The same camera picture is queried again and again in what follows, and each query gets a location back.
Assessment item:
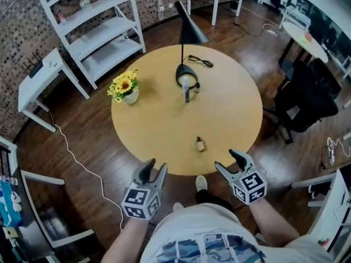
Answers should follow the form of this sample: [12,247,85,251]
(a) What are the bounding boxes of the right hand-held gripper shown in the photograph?
[214,148,268,205]

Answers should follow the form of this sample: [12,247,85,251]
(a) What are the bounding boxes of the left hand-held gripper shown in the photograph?
[121,158,168,220]

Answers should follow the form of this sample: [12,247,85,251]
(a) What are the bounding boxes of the small amber bottle cream label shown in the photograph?
[195,136,206,153]

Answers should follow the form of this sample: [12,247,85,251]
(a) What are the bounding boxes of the person's right forearm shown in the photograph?
[249,200,299,248]

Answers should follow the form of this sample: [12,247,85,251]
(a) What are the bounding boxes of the person's left forearm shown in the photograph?
[101,215,150,263]

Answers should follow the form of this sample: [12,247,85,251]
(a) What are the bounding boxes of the person's black trouser leg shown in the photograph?
[194,189,234,210]

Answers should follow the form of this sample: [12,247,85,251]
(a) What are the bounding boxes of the person's white printed t-shirt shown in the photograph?
[139,203,334,263]

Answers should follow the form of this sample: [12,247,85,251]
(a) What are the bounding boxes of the sunflowers in white pot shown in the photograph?
[106,69,140,105]

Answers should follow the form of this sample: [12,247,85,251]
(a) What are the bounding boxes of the black office chair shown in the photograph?
[262,58,339,145]

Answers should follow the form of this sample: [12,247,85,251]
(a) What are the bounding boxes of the white power strip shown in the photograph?
[263,23,278,37]

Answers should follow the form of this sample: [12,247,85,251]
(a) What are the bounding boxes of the clear water bottle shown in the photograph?
[0,175,19,186]

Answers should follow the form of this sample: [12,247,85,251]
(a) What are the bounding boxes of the small white side table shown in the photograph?
[18,47,90,133]

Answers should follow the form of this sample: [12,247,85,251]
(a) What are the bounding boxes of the white round table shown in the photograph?
[279,21,329,67]

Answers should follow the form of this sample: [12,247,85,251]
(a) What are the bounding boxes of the black desk lamp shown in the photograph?
[174,1,211,89]

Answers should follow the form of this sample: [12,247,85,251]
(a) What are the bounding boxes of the blue tissue box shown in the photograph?
[0,179,22,227]

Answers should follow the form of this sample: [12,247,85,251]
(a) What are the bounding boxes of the white metal shelf unit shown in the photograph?
[32,0,147,90]

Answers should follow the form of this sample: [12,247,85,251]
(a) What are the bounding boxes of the black router with antennas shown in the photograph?
[21,52,44,79]

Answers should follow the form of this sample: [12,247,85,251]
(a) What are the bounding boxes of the white floor cable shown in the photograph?
[49,111,126,232]

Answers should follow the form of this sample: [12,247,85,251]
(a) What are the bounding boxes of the white coiled cable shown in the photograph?
[326,137,351,165]

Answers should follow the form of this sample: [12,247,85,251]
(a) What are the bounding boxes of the white metal frame table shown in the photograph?
[291,168,351,257]

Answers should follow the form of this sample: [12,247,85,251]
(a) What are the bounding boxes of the black lamp cable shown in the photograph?
[183,54,214,68]

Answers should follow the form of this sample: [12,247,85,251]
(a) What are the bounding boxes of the black top white frame table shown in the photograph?
[0,135,95,263]

